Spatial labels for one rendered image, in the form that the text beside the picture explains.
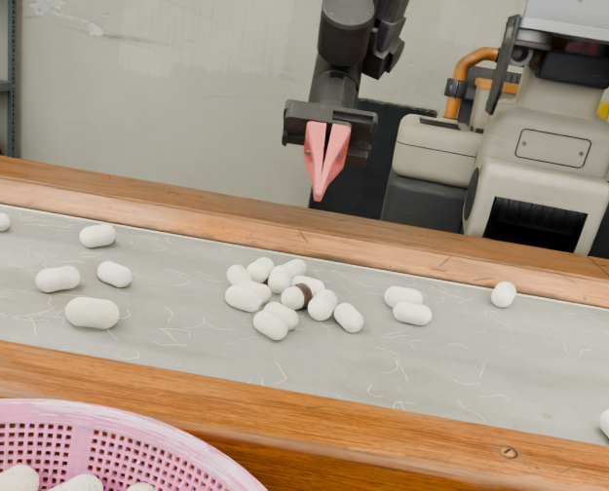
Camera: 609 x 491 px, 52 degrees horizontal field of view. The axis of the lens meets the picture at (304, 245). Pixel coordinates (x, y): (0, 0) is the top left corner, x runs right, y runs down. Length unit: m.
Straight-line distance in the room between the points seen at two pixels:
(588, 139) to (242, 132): 1.74
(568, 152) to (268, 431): 0.95
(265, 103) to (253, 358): 2.23
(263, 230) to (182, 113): 2.09
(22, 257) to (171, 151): 2.21
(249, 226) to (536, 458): 0.41
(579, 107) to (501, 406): 0.82
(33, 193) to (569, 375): 0.57
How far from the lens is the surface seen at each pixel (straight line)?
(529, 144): 1.19
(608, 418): 0.49
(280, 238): 0.68
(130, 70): 2.82
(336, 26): 0.69
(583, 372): 0.58
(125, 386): 0.38
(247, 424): 0.36
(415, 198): 1.46
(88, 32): 2.90
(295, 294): 0.54
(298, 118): 0.67
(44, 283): 0.53
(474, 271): 0.71
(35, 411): 0.36
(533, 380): 0.54
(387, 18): 0.78
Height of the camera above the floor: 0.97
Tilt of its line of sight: 19 degrees down
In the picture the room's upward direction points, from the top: 10 degrees clockwise
